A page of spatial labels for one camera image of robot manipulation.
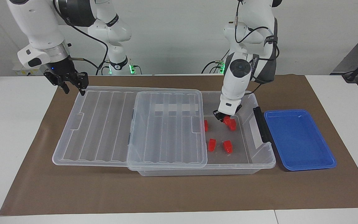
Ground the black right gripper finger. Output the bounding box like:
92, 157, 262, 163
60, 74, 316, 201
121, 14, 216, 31
44, 71, 70, 94
76, 72, 89, 96

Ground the clear ribbed plastic lid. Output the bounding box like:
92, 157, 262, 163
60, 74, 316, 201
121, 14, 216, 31
52, 86, 208, 171

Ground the black box latch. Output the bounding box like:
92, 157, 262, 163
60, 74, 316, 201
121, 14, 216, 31
253, 107, 272, 143

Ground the clear plastic storage box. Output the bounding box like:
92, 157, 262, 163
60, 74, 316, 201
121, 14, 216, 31
128, 90, 276, 177

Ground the blue plastic tray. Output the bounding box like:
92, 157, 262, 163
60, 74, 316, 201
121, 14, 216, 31
264, 109, 337, 171

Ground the white power strip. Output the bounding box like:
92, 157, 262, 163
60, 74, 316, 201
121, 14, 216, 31
13, 65, 47, 76

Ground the brown table mat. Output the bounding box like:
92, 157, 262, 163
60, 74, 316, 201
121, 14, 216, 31
0, 74, 358, 216

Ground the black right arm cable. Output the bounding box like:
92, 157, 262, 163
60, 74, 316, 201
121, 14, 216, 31
53, 0, 109, 75

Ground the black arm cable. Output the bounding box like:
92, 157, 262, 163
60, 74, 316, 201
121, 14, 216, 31
234, 0, 280, 95
53, 0, 109, 75

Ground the black base cable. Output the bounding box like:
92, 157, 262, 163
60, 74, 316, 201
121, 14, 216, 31
201, 61, 223, 74

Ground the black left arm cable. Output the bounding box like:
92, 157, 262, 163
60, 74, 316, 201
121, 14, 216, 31
234, 0, 280, 95

